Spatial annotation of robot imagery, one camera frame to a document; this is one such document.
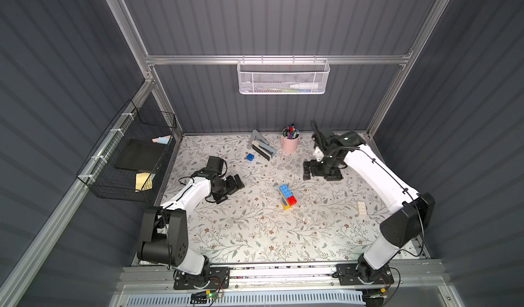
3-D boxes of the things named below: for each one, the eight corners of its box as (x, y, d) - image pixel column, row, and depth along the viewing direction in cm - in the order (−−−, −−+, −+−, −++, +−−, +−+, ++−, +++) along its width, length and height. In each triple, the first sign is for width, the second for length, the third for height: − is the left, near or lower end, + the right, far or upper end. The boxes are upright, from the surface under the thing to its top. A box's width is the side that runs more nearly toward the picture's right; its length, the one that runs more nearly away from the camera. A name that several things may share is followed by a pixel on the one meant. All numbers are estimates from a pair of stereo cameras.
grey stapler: (262, 164, 108) (262, 160, 106) (240, 140, 120) (240, 137, 117) (278, 154, 113) (278, 151, 110) (255, 132, 124) (254, 129, 121)
